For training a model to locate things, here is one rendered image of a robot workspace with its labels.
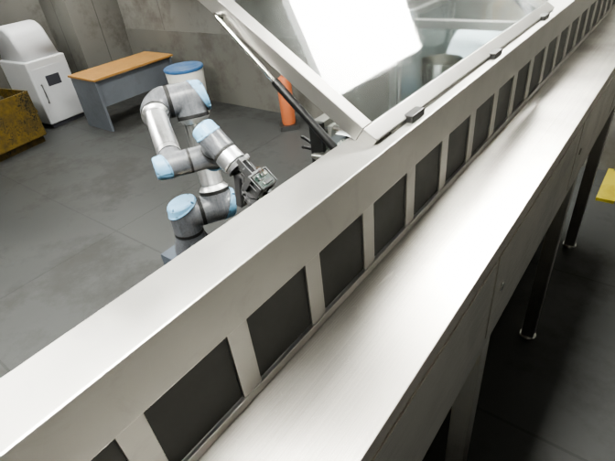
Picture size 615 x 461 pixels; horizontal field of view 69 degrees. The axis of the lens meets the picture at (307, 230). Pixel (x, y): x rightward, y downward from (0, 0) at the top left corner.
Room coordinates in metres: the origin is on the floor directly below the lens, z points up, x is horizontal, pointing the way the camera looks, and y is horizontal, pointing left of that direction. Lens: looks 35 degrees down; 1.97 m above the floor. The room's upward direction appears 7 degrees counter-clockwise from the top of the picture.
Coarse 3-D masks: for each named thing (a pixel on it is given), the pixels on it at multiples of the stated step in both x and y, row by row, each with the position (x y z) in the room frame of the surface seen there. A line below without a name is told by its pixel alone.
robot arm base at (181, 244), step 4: (200, 232) 1.49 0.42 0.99; (204, 232) 1.52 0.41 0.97; (176, 236) 1.48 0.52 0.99; (192, 236) 1.47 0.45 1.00; (196, 236) 1.47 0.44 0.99; (200, 236) 1.49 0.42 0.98; (204, 236) 1.50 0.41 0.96; (176, 240) 1.49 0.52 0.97; (180, 240) 1.47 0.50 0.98; (184, 240) 1.46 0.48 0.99; (188, 240) 1.46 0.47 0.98; (192, 240) 1.47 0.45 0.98; (196, 240) 1.47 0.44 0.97; (176, 244) 1.49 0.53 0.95; (180, 244) 1.47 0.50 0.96; (184, 244) 1.46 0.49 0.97; (188, 244) 1.46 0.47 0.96; (192, 244) 1.46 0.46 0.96; (176, 248) 1.48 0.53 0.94; (180, 248) 1.46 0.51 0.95; (184, 248) 1.46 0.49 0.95; (188, 248) 1.46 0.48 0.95; (176, 252) 1.48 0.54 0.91; (180, 252) 1.46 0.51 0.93
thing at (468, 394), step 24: (600, 144) 2.27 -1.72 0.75; (576, 216) 2.28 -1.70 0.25; (552, 240) 1.58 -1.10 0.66; (576, 240) 2.29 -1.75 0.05; (552, 264) 1.56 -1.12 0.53; (528, 312) 1.59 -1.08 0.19; (528, 336) 1.58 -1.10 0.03; (480, 360) 0.78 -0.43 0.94; (456, 408) 0.80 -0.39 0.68; (456, 432) 0.80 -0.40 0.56; (456, 456) 0.79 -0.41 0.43
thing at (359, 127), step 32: (224, 0) 0.88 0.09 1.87; (544, 0) 1.51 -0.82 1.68; (256, 32) 0.83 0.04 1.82; (512, 32) 1.22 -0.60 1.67; (256, 64) 0.81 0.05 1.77; (288, 64) 0.78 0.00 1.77; (288, 96) 0.77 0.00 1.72; (320, 96) 0.74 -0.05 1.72; (416, 96) 0.82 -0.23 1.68; (320, 128) 0.73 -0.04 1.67; (352, 128) 0.70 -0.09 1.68; (384, 128) 0.71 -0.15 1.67
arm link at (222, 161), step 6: (228, 150) 1.18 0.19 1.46; (234, 150) 1.19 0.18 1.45; (240, 150) 1.21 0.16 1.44; (222, 156) 1.17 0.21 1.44; (228, 156) 1.17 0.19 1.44; (234, 156) 1.17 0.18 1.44; (240, 156) 1.18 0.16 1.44; (216, 162) 1.19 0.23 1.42; (222, 162) 1.17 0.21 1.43; (228, 162) 1.16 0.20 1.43; (222, 168) 1.17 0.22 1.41; (228, 168) 1.16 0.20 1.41
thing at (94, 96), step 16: (112, 64) 6.25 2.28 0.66; (128, 64) 6.14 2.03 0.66; (144, 64) 6.09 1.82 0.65; (160, 64) 6.34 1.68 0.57; (80, 80) 5.79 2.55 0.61; (96, 80) 5.57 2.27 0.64; (112, 80) 5.77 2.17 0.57; (128, 80) 5.94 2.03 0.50; (144, 80) 6.10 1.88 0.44; (160, 80) 6.28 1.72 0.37; (80, 96) 5.89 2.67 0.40; (96, 96) 5.62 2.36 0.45; (112, 96) 5.72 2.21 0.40; (128, 96) 5.88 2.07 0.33; (96, 112) 5.71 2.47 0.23; (112, 128) 5.58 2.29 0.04
